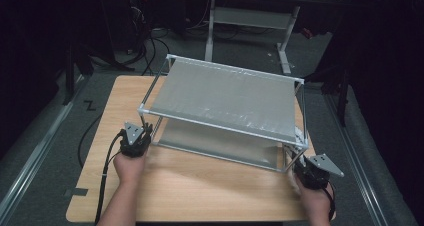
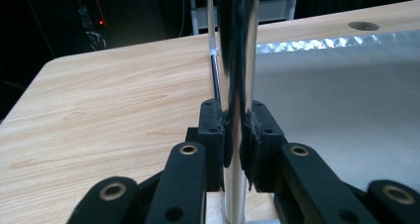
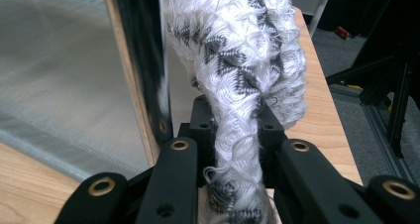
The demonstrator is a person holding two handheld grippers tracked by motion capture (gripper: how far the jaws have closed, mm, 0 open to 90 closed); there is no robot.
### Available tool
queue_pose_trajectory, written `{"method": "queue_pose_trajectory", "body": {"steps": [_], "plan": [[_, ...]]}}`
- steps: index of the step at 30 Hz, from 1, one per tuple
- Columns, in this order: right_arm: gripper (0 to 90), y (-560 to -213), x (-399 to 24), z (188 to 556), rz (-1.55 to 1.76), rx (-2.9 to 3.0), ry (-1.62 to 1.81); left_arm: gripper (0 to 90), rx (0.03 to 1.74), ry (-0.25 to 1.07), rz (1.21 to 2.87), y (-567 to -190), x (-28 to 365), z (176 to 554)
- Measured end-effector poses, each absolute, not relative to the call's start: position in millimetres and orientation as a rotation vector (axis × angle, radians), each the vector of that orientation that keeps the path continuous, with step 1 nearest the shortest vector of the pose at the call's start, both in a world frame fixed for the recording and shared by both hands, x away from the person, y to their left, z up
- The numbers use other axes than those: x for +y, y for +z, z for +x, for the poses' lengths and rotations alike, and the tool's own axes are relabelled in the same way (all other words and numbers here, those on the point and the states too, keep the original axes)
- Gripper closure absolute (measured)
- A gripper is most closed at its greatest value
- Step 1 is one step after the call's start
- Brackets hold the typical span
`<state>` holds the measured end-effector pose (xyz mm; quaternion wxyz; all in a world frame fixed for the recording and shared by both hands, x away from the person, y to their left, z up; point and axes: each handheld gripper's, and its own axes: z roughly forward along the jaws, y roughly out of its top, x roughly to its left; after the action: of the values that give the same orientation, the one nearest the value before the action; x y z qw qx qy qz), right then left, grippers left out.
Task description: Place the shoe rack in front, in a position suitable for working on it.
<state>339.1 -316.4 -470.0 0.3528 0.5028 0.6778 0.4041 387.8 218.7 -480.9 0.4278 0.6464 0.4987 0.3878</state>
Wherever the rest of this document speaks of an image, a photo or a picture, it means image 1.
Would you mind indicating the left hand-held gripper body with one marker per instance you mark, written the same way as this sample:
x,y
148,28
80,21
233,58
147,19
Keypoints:
x,y
133,139

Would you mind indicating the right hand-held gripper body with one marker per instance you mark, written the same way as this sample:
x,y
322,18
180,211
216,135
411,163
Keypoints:
x,y
316,172

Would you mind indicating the grey two-tier shelf rack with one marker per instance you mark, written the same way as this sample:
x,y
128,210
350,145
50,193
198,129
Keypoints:
x,y
226,96

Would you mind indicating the person's left hand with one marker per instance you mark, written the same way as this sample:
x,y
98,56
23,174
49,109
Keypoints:
x,y
128,167

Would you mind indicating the person's right hand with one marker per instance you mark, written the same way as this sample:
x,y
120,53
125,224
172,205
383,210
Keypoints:
x,y
313,202

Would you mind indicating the black stand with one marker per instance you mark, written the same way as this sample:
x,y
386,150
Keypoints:
x,y
70,79
343,99

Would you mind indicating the grey tape piece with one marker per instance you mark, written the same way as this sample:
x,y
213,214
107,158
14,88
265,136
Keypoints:
x,y
76,191

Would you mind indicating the dark equipment with red light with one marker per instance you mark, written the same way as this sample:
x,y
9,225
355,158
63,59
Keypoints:
x,y
138,19

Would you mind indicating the small red object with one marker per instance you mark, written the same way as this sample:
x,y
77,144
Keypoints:
x,y
306,32

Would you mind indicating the white-framed wooden desk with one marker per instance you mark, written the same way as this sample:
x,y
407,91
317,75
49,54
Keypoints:
x,y
251,17

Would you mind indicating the metal floor rail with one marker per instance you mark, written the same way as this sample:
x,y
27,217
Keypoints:
x,y
366,187
23,181

